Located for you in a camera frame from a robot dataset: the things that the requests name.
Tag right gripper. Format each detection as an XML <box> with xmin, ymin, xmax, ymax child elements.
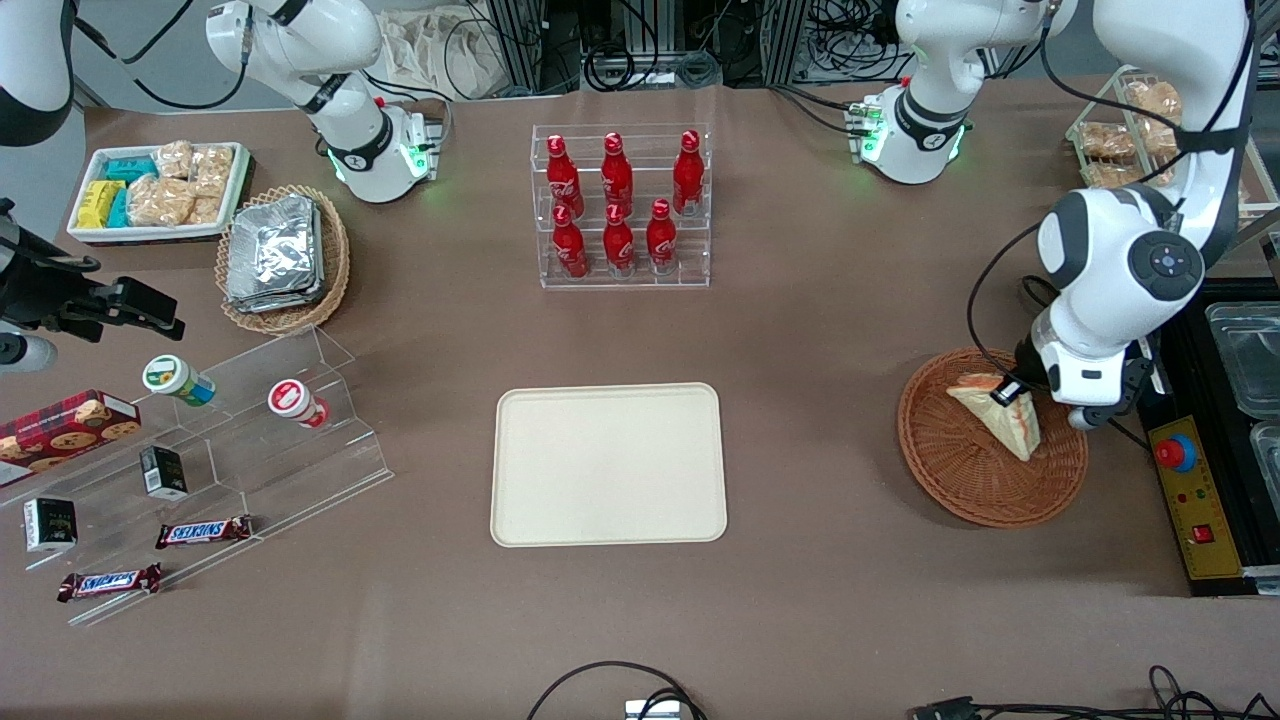
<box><xmin>0</xmin><ymin>228</ymin><xmax>188</xmax><ymax>346</ymax></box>

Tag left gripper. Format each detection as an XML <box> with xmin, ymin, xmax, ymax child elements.
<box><xmin>990</xmin><ymin>338</ymin><xmax>1137</xmax><ymax>409</ymax></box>

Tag triangular sandwich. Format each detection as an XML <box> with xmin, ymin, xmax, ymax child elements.
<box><xmin>946</xmin><ymin>372</ymin><xmax>1042</xmax><ymax>463</ymax></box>

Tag white rectangular snack tray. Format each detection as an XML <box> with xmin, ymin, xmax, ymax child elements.
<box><xmin>66</xmin><ymin>141</ymin><xmax>253</xmax><ymax>246</ymax></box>

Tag round brown wicker basket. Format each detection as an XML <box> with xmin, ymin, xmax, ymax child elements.
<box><xmin>897</xmin><ymin>347</ymin><xmax>1090</xmax><ymax>529</ymax></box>

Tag oval light wicker basket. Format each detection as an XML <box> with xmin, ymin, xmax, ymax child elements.
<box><xmin>215</xmin><ymin>184</ymin><xmax>352</xmax><ymax>336</ymax></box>

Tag cream rectangular serving tray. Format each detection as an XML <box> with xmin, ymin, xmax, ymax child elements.
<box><xmin>489</xmin><ymin>382</ymin><xmax>729</xmax><ymax>549</ymax></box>

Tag green lid yogurt cup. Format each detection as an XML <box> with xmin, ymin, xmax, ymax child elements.
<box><xmin>141</xmin><ymin>354</ymin><xmax>217</xmax><ymax>408</ymax></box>

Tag yellow snack packet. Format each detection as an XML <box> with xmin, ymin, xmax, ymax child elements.
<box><xmin>77</xmin><ymin>180</ymin><xmax>123</xmax><ymax>229</ymax></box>

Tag silver foil packet stack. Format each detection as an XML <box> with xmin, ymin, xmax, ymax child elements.
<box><xmin>225</xmin><ymin>194</ymin><xmax>327</xmax><ymax>315</ymax></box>

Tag red cookie box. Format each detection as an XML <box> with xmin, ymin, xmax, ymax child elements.
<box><xmin>0</xmin><ymin>389</ymin><xmax>142</xmax><ymax>489</ymax></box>

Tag red lid yogurt cup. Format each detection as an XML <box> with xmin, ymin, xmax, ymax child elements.
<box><xmin>267</xmin><ymin>378</ymin><xmax>331</xmax><ymax>431</ymax></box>

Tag clear acrylic stepped shelf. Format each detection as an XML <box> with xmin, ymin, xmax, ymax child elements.
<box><xmin>0</xmin><ymin>325</ymin><xmax>396</xmax><ymax>629</ymax></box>

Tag Snickers chocolate bar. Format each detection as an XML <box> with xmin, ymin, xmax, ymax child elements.
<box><xmin>57</xmin><ymin>563</ymin><xmax>164</xmax><ymax>604</ymax></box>
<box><xmin>155</xmin><ymin>515</ymin><xmax>254</xmax><ymax>550</ymax></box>

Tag small black white carton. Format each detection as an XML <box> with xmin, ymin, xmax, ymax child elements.
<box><xmin>23</xmin><ymin>496</ymin><xmax>79</xmax><ymax>554</ymax></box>

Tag black machine yellow panel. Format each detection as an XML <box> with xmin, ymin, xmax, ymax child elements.
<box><xmin>1138</xmin><ymin>280</ymin><xmax>1280</xmax><ymax>598</ymax></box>

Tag small steel food pan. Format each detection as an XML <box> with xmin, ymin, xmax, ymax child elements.
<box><xmin>1250</xmin><ymin>422</ymin><xmax>1280</xmax><ymax>491</ymax></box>

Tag red cola bottle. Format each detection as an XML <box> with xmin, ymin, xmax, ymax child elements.
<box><xmin>646</xmin><ymin>198</ymin><xmax>679</xmax><ymax>275</ymax></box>
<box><xmin>672</xmin><ymin>129</ymin><xmax>705</xmax><ymax>217</ymax></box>
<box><xmin>551</xmin><ymin>204</ymin><xmax>591</xmax><ymax>280</ymax></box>
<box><xmin>603</xmin><ymin>202</ymin><xmax>637</xmax><ymax>278</ymax></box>
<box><xmin>545</xmin><ymin>134</ymin><xmax>585</xmax><ymax>216</ymax></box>
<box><xmin>601</xmin><ymin>131</ymin><xmax>635</xmax><ymax>216</ymax></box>

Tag beige cloth bag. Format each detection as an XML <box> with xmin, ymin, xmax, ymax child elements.
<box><xmin>378</xmin><ymin>8</ymin><xmax>506</xmax><ymax>101</ymax></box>

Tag clear acrylic bottle rack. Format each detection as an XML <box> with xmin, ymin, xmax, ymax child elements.
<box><xmin>531</xmin><ymin>123</ymin><xmax>713</xmax><ymax>291</ymax></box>

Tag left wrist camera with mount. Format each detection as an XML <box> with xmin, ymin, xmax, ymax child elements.
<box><xmin>1068</xmin><ymin>352</ymin><xmax>1157</xmax><ymax>433</ymax></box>

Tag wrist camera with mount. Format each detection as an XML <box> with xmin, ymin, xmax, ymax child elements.
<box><xmin>0</xmin><ymin>333</ymin><xmax>58</xmax><ymax>374</ymax></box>
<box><xmin>1068</xmin><ymin>352</ymin><xmax>1157</xmax><ymax>433</ymax></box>

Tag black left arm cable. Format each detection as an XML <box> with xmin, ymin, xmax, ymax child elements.
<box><xmin>964</xmin><ymin>0</ymin><xmax>1257</xmax><ymax>403</ymax></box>

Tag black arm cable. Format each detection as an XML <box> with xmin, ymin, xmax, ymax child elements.
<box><xmin>72</xmin><ymin>0</ymin><xmax>253</xmax><ymax>112</ymax></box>
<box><xmin>964</xmin><ymin>0</ymin><xmax>1257</xmax><ymax>403</ymax></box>

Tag black power cord plug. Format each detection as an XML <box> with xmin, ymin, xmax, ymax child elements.
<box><xmin>1021</xmin><ymin>275</ymin><xmax>1151</xmax><ymax>451</ymax></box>

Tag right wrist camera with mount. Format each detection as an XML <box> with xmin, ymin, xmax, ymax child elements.
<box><xmin>0</xmin><ymin>333</ymin><xmax>58</xmax><ymax>374</ymax></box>

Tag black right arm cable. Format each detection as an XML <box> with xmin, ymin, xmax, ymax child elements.
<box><xmin>72</xmin><ymin>0</ymin><xmax>253</xmax><ymax>112</ymax></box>

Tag white wire rack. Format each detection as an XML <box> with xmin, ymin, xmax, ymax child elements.
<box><xmin>1065</xmin><ymin>65</ymin><xmax>1280</xmax><ymax>216</ymax></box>

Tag black cable with connector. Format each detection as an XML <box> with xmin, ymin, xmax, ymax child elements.
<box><xmin>912</xmin><ymin>665</ymin><xmax>1280</xmax><ymax>720</ymax></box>

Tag black base cables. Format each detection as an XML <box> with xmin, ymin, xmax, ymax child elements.
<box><xmin>768</xmin><ymin>83</ymin><xmax>867</xmax><ymax>137</ymax></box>

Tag black looped table cable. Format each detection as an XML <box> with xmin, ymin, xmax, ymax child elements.
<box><xmin>527</xmin><ymin>661</ymin><xmax>708</xmax><ymax>720</ymax></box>

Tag coiled black cable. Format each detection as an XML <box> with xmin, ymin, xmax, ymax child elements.
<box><xmin>585</xmin><ymin>45</ymin><xmax>663</xmax><ymax>93</ymax></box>

